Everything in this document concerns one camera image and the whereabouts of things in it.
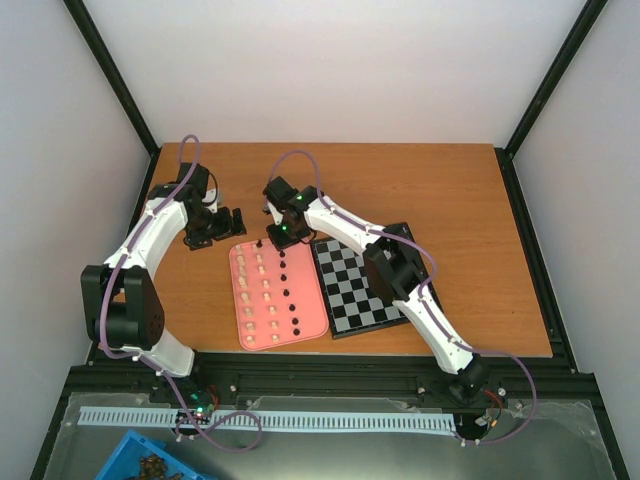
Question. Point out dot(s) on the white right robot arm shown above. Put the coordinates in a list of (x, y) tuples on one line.
[(394, 268)]

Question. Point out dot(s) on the black and white chessboard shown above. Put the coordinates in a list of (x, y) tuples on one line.
[(352, 307)]

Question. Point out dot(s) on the pink plastic tray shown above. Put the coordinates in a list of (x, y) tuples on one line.
[(265, 322)]

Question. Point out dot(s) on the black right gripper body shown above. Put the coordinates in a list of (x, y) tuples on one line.
[(287, 236)]

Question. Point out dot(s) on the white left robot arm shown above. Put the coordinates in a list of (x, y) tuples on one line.
[(123, 311)]

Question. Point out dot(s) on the black aluminium frame base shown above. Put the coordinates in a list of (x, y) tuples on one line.
[(324, 376)]

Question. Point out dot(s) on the light blue cable duct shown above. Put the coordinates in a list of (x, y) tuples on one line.
[(272, 421)]

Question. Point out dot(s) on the blue plastic bin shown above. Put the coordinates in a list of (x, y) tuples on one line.
[(139, 457)]

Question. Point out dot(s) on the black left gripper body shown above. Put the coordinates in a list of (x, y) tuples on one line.
[(207, 227)]

